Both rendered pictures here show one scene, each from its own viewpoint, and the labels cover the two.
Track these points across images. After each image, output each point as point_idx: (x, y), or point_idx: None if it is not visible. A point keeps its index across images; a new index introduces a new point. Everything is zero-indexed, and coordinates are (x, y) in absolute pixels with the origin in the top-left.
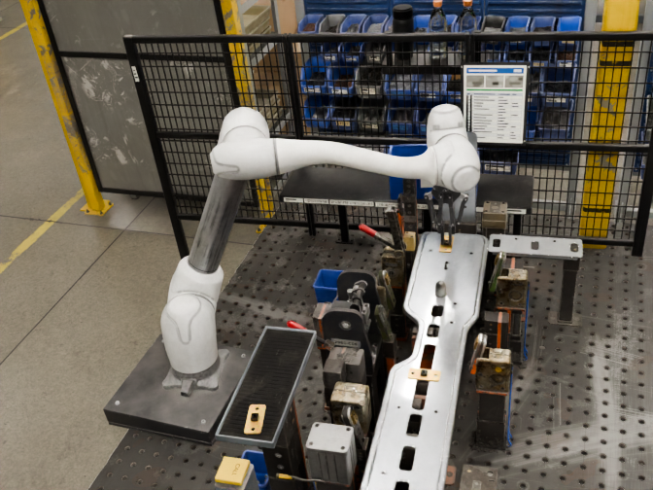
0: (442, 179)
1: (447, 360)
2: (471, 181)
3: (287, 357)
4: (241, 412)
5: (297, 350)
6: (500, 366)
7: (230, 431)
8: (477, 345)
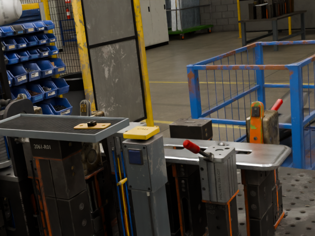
0: (3, 11)
1: None
2: (20, 8)
3: (33, 121)
4: (77, 131)
5: (31, 119)
6: (101, 115)
7: (95, 133)
8: (87, 105)
